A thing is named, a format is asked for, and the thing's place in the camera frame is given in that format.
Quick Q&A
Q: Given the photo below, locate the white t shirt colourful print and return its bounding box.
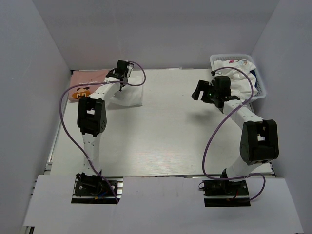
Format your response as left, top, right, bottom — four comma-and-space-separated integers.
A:
213, 59, 258, 101

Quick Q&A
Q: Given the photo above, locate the white t shirt robot print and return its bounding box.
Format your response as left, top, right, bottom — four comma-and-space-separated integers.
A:
109, 85, 143, 107

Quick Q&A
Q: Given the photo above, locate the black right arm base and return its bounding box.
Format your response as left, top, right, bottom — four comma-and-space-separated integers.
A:
198, 180, 251, 208

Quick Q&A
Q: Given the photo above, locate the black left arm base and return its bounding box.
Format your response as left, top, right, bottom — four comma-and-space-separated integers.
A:
71, 174, 122, 205

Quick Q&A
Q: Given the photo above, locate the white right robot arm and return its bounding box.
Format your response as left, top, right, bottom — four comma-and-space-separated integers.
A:
192, 76, 279, 195

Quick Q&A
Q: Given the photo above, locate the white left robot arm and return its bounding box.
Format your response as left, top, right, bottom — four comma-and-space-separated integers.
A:
78, 60, 134, 174

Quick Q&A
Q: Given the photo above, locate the blue t shirt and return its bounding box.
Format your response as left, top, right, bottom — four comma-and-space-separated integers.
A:
250, 69, 258, 90

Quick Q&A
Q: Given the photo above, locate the white plastic basket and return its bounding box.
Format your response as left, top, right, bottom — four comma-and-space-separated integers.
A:
210, 54, 266, 101

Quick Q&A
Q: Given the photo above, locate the folded pink t shirt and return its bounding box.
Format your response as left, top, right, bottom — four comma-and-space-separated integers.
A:
68, 70, 109, 102

